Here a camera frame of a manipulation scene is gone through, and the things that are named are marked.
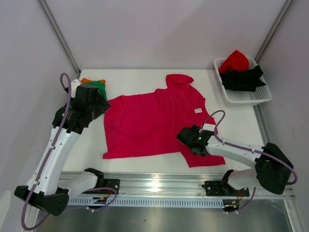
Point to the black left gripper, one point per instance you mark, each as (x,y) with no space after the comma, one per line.
(103,105)

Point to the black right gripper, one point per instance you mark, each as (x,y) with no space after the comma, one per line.
(183,136)

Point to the pink t shirt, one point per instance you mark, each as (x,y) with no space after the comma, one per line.
(147,124)

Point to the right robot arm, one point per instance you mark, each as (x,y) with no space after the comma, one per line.
(268,167)

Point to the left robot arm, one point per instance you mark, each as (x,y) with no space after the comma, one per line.
(42,190)

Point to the green folded t shirt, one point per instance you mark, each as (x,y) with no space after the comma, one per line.
(88,97)

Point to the orange folded t shirt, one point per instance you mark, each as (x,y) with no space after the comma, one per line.
(85,80)

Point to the white plastic basket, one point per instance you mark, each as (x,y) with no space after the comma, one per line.
(242,98)

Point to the black t shirt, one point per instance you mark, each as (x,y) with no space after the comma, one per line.
(248,80)

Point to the red t shirt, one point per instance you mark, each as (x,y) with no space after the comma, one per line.
(237,61)

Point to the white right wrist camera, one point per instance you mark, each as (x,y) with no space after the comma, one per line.
(209,127)

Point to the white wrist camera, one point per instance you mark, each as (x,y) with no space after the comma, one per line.
(74,84)
(209,127)

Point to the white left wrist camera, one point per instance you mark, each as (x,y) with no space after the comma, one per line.
(74,84)

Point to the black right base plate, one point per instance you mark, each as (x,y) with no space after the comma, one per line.
(220,189)

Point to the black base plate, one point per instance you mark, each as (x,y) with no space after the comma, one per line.
(220,189)
(109,183)

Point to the aluminium front rail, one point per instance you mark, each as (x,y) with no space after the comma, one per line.
(162,185)

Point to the white slotted cable duct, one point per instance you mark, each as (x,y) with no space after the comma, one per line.
(147,202)

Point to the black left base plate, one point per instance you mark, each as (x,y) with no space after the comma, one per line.
(109,183)

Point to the left aluminium corner post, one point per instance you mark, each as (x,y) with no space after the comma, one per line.
(58,34)

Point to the aluminium corner post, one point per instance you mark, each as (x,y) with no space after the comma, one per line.
(58,34)
(274,29)

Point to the right aluminium corner post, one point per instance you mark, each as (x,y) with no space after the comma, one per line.
(274,29)

